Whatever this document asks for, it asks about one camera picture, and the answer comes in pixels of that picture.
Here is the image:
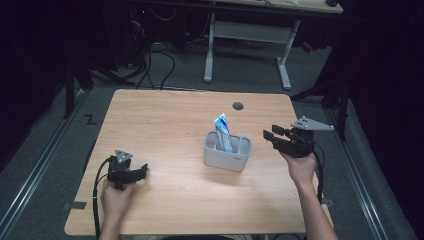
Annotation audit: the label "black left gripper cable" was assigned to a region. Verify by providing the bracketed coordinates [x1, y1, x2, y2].
[92, 156, 113, 240]

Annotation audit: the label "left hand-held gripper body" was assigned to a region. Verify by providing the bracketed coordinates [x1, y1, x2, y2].
[105, 148, 142, 192]

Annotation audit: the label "wooden desk with grey frame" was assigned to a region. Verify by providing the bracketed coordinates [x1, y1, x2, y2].
[203, 0, 344, 91]

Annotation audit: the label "person's right hand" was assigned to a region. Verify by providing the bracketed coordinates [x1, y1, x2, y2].
[279, 150, 319, 187]

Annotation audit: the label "metal floor rail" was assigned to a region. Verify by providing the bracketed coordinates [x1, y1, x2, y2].
[0, 89, 88, 232]
[324, 106, 390, 240]

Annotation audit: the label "black floor cables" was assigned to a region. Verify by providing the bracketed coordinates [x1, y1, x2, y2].
[133, 41, 177, 91]

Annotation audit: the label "person's left hand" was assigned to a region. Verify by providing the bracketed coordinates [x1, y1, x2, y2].
[100, 179, 136, 218]

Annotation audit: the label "black metal stand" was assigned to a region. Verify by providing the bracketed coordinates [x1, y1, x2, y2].
[290, 74, 352, 142]
[63, 58, 135, 120]

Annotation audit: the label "blue and white toothpaste tube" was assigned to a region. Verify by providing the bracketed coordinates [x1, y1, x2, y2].
[213, 112, 236, 154]

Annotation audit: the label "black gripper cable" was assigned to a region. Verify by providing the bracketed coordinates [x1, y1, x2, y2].
[92, 156, 113, 240]
[311, 141, 326, 205]

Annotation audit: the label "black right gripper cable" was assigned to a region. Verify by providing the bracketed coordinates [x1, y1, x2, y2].
[311, 141, 326, 205]

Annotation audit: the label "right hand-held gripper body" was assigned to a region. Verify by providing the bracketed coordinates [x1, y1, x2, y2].
[272, 115, 335, 159]

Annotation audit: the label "grey plastic holder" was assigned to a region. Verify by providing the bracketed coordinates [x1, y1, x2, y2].
[203, 130, 253, 173]

